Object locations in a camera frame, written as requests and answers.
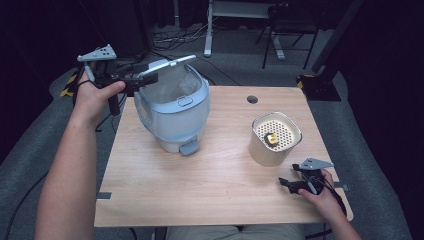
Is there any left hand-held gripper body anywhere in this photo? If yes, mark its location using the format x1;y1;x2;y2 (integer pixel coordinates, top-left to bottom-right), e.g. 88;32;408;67
76;44;135;117

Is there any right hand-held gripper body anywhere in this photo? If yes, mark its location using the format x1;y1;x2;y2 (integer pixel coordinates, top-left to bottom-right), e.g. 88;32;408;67
292;157;335;196

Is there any beige container with perforated strainer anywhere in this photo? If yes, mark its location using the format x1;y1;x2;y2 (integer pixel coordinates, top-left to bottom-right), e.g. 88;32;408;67
248;111;303;168

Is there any white and blue pedal bin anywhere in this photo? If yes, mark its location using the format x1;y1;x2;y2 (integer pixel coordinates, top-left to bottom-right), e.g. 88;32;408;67
133;54;212;158

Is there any person's right hand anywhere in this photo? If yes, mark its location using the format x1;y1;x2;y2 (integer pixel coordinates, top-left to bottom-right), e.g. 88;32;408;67
297;168;345;219

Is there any person's left hand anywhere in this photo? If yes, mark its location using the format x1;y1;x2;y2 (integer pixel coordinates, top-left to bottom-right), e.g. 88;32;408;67
70;71;127;128

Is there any black yellow striped stand base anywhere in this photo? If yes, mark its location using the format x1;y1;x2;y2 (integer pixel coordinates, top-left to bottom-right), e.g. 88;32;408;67
295;73;343;103
59;68;88;98

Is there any black chair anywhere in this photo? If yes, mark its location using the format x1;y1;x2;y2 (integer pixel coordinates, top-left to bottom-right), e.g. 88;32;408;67
254;1;320;70

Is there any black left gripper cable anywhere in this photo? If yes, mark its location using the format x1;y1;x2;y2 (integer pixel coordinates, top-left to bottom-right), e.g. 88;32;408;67
71;63;104;133

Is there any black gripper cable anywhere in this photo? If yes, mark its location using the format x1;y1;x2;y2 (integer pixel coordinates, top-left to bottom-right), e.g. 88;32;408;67
321;179;348;218
71;63;104;133

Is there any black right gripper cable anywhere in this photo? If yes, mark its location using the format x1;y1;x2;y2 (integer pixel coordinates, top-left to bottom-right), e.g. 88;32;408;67
321;179;348;218

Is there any bundle of floor cables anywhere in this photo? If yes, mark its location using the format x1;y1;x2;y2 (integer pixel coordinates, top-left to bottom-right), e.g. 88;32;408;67
152;22;218;45

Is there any white desk frame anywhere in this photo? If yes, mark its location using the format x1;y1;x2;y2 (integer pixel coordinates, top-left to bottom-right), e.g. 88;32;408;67
203;0;288;62

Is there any dark slanted stand post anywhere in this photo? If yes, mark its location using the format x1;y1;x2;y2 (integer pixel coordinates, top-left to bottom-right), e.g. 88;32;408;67
310;0;365;75

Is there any long black floor cable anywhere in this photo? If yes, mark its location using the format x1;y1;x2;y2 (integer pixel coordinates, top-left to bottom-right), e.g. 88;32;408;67
3;93;149;240

